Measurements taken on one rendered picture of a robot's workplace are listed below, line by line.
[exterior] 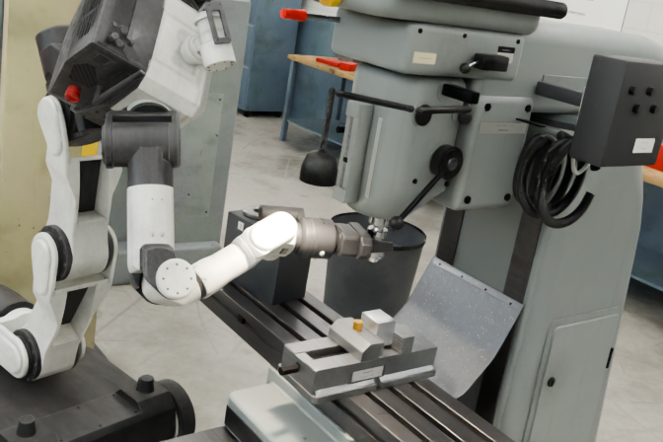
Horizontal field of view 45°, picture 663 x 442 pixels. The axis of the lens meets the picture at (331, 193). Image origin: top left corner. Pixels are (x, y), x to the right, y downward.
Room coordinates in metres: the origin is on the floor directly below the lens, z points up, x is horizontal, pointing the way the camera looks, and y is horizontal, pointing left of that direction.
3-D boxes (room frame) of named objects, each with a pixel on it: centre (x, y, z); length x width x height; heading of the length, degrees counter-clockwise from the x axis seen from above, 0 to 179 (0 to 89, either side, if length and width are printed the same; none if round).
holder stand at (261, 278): (2.00, 0.15, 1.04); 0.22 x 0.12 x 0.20; 48
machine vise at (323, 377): (1.61, -0.13, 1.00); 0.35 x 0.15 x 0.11; 128
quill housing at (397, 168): (1.67, -0.12, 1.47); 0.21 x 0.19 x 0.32; 39
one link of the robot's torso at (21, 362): (1.97, 0.74, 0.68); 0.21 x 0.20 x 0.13; 52
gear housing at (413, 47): (1.70, -0.15, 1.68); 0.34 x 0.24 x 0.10; 129
